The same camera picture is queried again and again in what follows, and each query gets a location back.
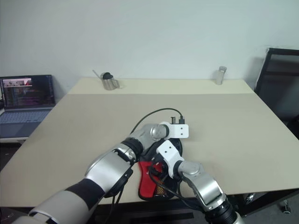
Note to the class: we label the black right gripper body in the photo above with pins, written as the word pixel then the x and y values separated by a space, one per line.
pixel 164 171

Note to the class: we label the black mesh paddle bag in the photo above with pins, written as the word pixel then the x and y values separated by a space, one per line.
pixel 146 177

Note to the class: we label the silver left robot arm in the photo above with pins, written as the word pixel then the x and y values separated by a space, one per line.
pixel 109 168

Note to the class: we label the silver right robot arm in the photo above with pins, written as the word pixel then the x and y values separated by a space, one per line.
pixel 205 182

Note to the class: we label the steel shaker bottle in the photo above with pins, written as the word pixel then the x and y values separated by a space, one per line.
pixel 220 75

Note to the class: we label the black object in pitcher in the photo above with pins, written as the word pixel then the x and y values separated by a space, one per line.
pixel 108 75

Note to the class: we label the black office chair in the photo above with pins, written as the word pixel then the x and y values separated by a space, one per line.
pixel 280 86

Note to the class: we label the grey open laptop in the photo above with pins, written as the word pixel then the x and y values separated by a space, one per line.
pixel 28 93

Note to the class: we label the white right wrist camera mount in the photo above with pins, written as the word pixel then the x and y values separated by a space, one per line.
pixel 169 154

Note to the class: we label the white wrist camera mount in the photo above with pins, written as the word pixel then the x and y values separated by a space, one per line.
pixel 178 130
pixel 169 154

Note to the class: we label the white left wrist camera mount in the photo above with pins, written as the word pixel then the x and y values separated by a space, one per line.
pixel 178 130

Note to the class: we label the black table frame crossbar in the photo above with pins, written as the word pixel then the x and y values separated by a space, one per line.
pixel 144 215

